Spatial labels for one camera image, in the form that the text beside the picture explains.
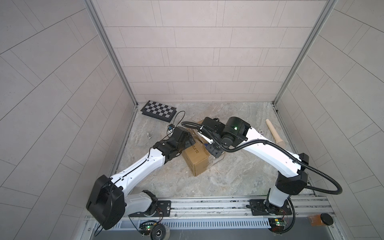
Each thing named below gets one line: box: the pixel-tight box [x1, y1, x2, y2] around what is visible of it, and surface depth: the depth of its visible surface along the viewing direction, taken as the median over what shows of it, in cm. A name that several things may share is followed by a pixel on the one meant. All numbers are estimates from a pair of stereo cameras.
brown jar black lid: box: [307, 213, 334, 227], surface depth 63 cm
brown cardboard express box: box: [181, 128, 213, 177], surface depth 75 cm
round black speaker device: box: [139, 222, 171, 240], surface depth 59 cm
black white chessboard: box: [140, 100, 177, 123], surface depth 110 cm
